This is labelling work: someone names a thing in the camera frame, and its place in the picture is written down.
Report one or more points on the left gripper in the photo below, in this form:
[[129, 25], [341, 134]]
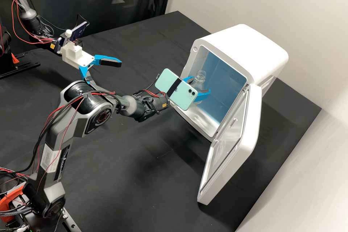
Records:
[[77, 56]]

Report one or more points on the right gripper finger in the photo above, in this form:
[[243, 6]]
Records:
[[202, 95], [188, 79]]

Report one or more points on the clear flask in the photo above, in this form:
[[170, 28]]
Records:
[[200, 77]]

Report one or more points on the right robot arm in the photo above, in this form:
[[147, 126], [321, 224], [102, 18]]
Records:
[[81, 112]]

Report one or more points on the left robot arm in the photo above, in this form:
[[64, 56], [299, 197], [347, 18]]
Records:
[[29, 15]]

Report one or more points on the incubator door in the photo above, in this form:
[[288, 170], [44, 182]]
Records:
[[239, 139]]

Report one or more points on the white incubator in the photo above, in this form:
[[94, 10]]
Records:
[[244, 52]]

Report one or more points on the right wrist camera phone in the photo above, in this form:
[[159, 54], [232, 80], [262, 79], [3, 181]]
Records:
[[178, 90]]

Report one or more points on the wrist camera phone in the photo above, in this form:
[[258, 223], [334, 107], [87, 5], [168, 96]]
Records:
[[79, 31], [178, 90]]

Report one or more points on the left wrist camera phone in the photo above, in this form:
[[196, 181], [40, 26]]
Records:
[[79, 31]]

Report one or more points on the black mounting rail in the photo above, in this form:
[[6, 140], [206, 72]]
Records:
[[71, 221], [19, 68]]

